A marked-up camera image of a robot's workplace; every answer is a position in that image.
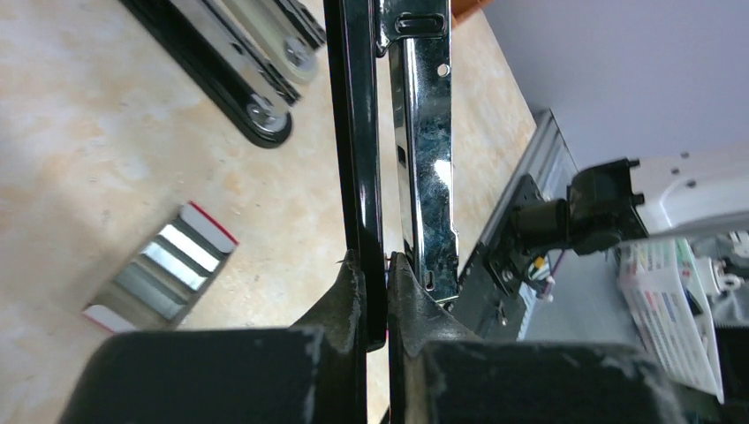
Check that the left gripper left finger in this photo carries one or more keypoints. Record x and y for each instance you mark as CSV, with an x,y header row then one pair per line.
x,y
313,371

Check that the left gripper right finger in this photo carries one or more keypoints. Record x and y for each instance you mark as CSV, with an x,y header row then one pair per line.
x,y
441,372

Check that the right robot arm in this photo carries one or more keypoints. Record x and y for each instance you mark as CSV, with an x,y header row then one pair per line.
x,y
693,193

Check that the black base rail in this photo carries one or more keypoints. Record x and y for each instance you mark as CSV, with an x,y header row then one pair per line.
x,y
494,302

